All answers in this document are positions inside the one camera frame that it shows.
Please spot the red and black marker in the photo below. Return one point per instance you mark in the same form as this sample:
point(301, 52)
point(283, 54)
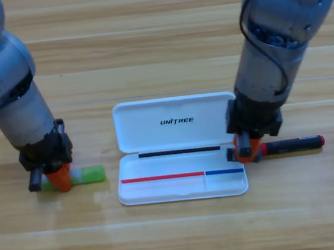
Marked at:
point(291, 145)

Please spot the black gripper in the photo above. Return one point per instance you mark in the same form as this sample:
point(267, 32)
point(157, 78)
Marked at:
point(253, 119)
point(44, 150)

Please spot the white Unitree pencil case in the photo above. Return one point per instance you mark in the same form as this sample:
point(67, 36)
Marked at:
point(176, 133)

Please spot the green glue stick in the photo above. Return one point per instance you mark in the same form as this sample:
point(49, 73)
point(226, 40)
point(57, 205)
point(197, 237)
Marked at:
point(91, 173)

